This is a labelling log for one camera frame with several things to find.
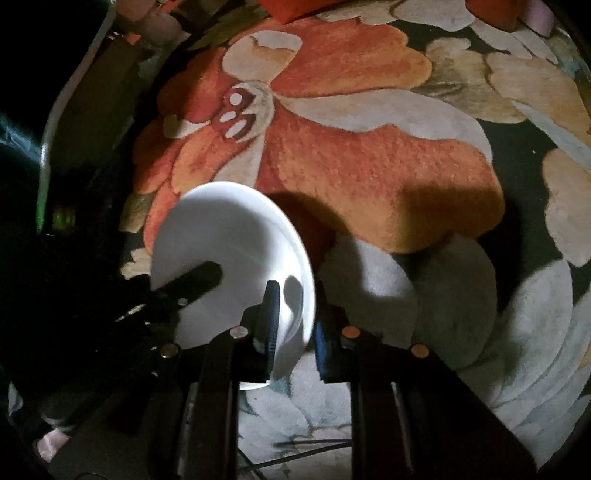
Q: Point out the white furniture edge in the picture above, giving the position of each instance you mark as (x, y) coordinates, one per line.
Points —
(58, 109)

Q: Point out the red bag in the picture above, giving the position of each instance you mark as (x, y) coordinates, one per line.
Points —
(286, 11)

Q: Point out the red bowl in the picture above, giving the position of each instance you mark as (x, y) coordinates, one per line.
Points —
(254, 242)

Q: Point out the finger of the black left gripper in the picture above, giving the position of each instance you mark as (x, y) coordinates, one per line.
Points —
(184, 290)

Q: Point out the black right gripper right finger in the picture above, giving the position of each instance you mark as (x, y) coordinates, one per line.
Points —
(337, 340)

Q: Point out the pink cylindrical cup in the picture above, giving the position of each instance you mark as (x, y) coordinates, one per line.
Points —
(537, 16)

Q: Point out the person left hand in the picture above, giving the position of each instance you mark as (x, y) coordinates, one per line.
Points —
(49, 445)

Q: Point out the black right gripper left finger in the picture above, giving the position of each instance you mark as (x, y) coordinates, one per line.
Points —
(245, 353)

